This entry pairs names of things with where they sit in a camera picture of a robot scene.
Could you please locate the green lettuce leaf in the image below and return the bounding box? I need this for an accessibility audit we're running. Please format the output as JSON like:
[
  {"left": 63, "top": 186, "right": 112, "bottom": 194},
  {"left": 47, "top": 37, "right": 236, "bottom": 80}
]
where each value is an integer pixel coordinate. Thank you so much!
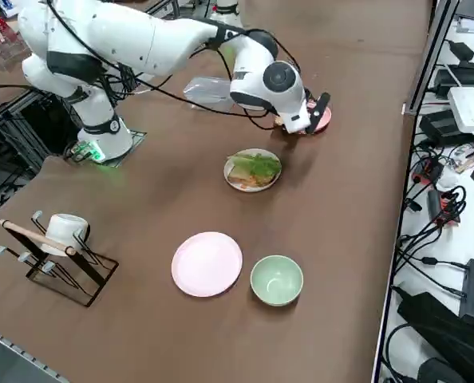
[{"left": 229, "top": 152, "right": 282, "bottom": 180}]

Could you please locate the pale green bowl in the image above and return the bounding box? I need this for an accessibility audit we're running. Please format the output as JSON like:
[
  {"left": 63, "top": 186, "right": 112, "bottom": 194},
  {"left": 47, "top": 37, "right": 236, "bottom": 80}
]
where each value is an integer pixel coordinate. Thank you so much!
[{"left": 250, "top": 255, "right": 304, "bottom": 307}]

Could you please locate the white round plate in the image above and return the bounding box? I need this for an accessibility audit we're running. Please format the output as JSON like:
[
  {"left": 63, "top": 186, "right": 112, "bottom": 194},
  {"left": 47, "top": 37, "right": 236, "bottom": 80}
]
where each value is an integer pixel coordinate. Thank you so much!
[
  {"left": 223, "top": 148, "right": 282, "bottom": 193},
  {"left": 171, "top": 231, "right": 244, "bottom": 298}
]

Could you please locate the pink plate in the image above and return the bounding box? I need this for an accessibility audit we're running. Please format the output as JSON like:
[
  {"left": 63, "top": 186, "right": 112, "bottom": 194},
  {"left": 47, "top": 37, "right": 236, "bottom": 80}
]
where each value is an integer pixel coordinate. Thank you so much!
[{"left": 275, "top": 104, "right": 334, "bottom": 136}]

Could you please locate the clear red display shelf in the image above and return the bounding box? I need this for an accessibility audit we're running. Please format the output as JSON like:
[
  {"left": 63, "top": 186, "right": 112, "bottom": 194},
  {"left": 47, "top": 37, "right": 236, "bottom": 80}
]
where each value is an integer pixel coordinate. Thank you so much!
[{"left": 0, "top": 7, "right": 33, "bottom": 69}]

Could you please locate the clear plastic container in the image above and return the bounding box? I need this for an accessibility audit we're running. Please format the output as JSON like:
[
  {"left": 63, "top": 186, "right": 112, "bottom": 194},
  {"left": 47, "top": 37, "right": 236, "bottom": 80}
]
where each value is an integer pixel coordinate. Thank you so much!
[{"left": 183, "top": 76, "right": 235, "bottom": 113}]

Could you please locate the white cup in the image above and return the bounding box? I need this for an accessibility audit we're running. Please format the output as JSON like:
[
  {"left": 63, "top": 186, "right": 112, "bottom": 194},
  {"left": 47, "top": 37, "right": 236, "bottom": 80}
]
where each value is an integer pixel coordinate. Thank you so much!
[{"left": 41, "top": 214, "right": 90, "bottom": 256}]

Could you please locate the black power adapter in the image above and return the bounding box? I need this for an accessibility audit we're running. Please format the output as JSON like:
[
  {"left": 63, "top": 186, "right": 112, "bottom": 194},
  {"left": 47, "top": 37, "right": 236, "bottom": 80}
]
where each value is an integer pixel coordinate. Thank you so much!
[{"left": 419, "top": 109, "right": 468, "bottom": 144}]

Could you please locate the black bag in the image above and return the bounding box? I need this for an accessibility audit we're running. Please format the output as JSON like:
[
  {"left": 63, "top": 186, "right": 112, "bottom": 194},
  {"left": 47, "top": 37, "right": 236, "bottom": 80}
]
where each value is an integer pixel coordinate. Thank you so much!
[{"left": 396, "top": 293, "right": 474, "bottom": 383}]

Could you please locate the black flat device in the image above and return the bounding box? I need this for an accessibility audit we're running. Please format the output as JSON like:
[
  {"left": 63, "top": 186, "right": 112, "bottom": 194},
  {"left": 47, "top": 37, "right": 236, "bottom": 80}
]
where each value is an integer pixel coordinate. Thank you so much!
[{"left": 434, "top": 65, "right": 474, "bottom": 97}]

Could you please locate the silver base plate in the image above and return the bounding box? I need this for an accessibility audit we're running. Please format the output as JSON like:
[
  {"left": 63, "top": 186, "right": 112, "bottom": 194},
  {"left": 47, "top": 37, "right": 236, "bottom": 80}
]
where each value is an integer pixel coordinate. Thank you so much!
[{"left": 99, "top": 127, "right": 148, "bottom": 168}]

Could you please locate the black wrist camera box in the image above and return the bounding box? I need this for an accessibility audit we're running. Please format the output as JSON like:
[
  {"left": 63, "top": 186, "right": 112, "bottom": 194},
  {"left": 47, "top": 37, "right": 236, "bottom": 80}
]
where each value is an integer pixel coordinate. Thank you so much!
[{"left": 305, "top": 92, "right": 332, "bottom": 135}]

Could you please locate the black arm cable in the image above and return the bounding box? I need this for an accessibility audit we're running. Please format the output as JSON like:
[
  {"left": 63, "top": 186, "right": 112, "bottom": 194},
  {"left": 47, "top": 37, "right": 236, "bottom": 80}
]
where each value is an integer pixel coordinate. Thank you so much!
[{"left": 41, "top": 0, "right": 302, "bottom": 131}]

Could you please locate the black wire cup rack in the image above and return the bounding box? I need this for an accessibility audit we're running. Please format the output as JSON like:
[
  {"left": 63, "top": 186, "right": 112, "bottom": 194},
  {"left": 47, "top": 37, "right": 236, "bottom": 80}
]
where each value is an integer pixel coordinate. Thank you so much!
[{"left": 0, "top": 210, "right": 120, "bottom": 308}]

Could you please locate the aluminium frame rail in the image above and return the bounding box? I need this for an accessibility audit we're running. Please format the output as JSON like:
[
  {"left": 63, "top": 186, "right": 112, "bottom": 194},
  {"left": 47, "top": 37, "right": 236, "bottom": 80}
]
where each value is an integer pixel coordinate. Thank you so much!
[{"left": 403, "top": 0, "right": 458, "bottom": 116}]

